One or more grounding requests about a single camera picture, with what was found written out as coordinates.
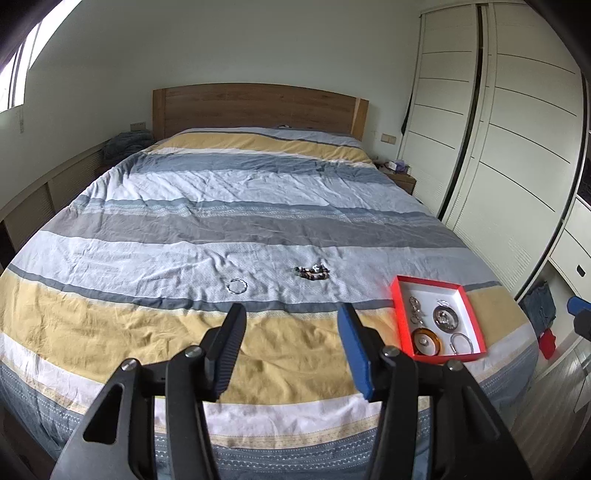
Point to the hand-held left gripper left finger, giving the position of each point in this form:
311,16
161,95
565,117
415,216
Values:
226,364

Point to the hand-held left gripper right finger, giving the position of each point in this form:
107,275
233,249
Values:
360,364

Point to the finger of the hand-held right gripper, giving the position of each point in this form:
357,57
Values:
579,307

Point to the thin silver bangle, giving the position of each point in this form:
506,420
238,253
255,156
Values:
452,344

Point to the red jewelry tray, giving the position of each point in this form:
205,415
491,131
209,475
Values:
434,288

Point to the blue jeans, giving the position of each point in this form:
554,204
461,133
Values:
540,304

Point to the red cloth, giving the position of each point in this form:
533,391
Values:
548,344

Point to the white drawer cabinet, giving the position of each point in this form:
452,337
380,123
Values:
575,258

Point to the amber bangle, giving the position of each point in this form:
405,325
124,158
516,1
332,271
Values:
415,344

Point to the dark grey bangle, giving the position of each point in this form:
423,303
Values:
435,318

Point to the white wardrobe sliding door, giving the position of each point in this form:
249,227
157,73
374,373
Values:
438,115
521,161

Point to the striped bed with quilt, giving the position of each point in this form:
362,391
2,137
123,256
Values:
207,207

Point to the wooden nightstand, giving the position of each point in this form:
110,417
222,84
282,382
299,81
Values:
401,180

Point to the tissue box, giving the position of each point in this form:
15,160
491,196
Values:
397,164

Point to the wooden headboard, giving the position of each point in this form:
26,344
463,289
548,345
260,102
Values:
258,106

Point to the window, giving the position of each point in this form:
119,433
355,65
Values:
18,69

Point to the wall outlet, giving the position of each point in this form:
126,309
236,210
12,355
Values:
137,125
389,137

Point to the low beige wall cabinet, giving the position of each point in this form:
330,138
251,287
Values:
46,203

